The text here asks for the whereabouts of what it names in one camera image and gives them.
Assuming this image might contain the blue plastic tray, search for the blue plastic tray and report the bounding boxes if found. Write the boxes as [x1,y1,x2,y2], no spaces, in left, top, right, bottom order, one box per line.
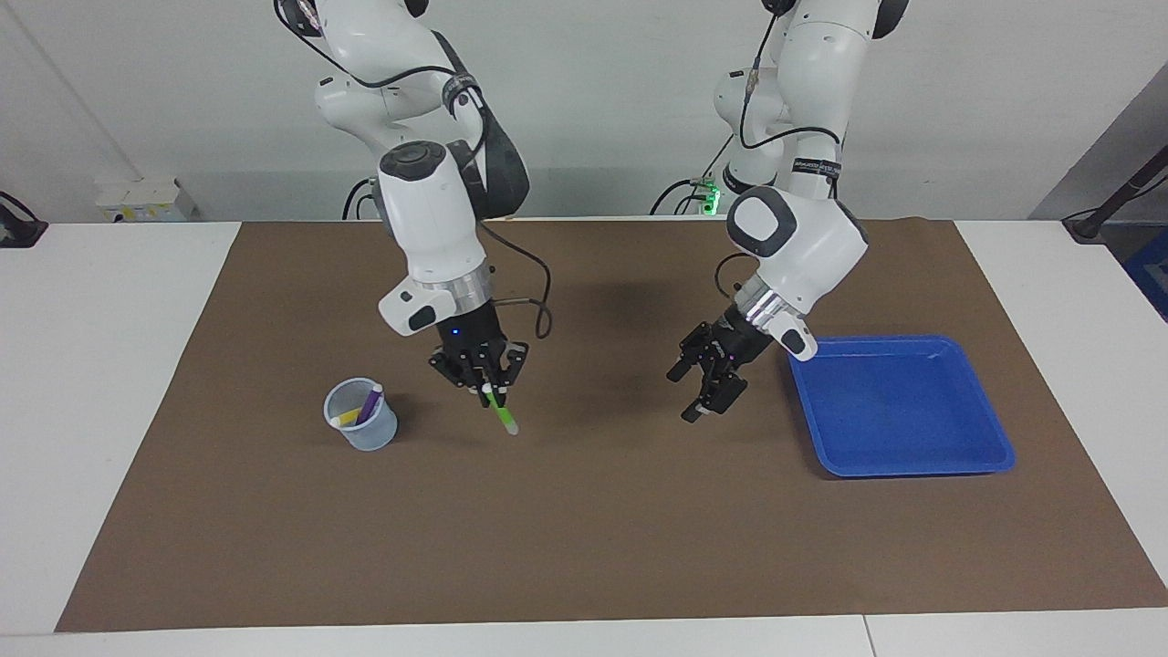
[787,335,1017,478]

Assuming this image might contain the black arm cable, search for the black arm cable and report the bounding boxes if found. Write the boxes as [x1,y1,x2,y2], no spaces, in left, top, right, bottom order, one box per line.
[274,0,555,340]
[716,0,845,302]

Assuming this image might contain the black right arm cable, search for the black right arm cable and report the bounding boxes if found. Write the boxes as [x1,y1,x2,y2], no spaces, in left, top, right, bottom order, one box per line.
[274,0,555,340]

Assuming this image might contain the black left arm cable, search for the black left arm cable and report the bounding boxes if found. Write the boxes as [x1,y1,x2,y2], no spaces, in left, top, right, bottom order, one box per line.
[716,0,845,302]

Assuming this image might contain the black table clamp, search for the black table clamp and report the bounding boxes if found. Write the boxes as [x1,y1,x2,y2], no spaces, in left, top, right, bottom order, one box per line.
[0,190,48,249]

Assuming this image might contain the translucent plastic cup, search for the translucent plastic cup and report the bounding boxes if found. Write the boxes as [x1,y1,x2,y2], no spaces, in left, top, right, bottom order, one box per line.
[323,377,399,452]

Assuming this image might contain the green pen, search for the green pen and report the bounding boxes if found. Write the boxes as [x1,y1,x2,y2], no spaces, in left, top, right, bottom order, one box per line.
[483,383,520,436]

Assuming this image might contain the black stand with pole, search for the black stand with pole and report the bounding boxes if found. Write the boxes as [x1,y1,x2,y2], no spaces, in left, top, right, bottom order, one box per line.
[1063,144,1168,244]

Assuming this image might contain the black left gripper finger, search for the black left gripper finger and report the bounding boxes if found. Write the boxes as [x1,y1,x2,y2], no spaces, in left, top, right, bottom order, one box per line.
[682,365,748,424]
[666,320,717,383]

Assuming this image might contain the blue crate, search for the blue crate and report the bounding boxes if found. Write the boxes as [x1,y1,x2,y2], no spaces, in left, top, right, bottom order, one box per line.
[1122,228,1168,322]

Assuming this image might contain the brown table mat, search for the brown table mat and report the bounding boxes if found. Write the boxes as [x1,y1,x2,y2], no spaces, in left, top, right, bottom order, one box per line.
[55,217,1168,633]

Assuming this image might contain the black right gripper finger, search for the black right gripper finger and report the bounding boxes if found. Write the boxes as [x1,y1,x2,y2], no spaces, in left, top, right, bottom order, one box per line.
[430,352,491,396]
[491,339,530,401]

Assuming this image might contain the white box with yellow stickers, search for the white box with yellow stickers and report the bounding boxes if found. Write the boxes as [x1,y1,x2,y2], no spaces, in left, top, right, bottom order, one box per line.
[95,176,198,223]

